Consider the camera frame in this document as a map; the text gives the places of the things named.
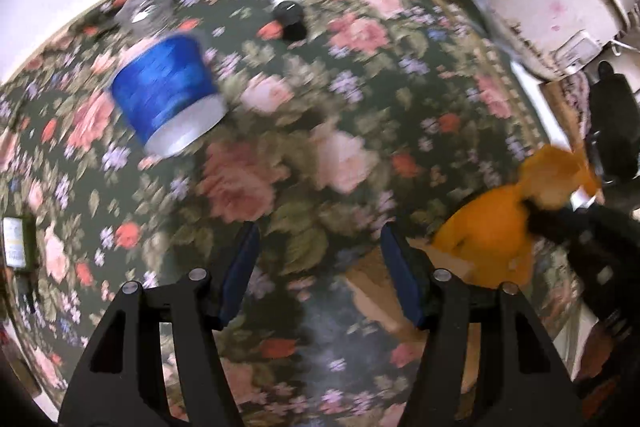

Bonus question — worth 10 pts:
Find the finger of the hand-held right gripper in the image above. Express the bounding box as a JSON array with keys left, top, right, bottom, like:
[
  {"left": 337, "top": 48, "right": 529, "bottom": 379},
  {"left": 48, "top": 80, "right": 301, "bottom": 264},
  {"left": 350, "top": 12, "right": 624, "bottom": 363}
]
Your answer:
[{"left": 522, "top": 199, "right": 601, "bottom": 250}]

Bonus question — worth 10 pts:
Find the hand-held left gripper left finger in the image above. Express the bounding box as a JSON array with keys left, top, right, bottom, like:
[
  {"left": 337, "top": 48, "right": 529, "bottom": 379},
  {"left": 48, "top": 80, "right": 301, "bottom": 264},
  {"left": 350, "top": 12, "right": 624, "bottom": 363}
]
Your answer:
[{"left": 57, "top": 222, "right": 261, "bottom": 427}]

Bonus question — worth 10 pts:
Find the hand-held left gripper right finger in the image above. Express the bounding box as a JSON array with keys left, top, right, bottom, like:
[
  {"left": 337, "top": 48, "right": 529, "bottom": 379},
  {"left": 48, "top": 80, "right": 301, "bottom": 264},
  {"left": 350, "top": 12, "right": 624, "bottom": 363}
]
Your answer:
[{"left": 380, "top": 224, "right": 586, "bottom": 427}]

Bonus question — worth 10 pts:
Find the person's right forearm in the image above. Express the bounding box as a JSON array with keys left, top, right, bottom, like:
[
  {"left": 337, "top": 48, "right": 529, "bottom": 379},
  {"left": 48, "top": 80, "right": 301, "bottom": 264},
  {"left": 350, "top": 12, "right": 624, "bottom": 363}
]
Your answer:
[{"left": 575, "top": 322, "right": 640, "bottom": 413}]

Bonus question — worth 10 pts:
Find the brown paper piece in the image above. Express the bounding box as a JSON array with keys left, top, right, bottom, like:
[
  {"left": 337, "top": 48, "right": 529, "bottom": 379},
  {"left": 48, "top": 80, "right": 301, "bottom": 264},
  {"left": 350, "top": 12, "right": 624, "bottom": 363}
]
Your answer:
[{"left": 345, "top": 239, "right": 481, "bottom": 393}]

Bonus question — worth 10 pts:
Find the black pot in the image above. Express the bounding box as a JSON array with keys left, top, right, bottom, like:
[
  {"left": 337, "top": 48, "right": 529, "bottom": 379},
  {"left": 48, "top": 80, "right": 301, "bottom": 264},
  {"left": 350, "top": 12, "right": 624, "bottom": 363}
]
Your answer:
[{"left": 585, "top": 59, "right": 640, "bottom": 188}]

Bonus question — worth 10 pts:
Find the wooden cutting board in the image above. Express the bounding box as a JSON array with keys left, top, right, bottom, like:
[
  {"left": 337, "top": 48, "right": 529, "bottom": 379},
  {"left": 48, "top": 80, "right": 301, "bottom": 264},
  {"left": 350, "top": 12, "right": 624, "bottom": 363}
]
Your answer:
[{"left": 540, "top": 79, "right": 586, "bottom": 148}]

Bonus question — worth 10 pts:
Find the grey cloth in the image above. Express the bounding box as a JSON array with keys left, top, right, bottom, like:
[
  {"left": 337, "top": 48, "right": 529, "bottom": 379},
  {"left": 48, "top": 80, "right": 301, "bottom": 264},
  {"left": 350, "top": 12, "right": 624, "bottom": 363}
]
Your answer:
[{"left": 555, "top": 69, "right": 596, "bottom": 142}]

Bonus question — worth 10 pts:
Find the blue and white cup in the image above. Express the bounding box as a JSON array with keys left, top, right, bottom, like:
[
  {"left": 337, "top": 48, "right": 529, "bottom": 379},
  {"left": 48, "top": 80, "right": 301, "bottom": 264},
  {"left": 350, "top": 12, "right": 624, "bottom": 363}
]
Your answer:
[{"left": 109, "top": 32, "right": 227, "bottom": 158}]

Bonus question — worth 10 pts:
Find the floral patterned mat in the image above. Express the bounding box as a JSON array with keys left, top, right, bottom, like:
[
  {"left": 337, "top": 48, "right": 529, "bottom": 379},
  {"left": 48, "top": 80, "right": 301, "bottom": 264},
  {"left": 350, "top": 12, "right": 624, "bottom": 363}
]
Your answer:
[{"left": 0, "top": 0, "right": 601, "bottom": 427}]

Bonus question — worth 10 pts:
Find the small black white bottle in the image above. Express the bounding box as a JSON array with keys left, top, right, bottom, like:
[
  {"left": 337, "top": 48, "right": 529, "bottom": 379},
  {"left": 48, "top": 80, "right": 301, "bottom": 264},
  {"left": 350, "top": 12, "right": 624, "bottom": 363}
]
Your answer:
[{"left": 267, "top": 0, "right": 310, "bottom": 42}]

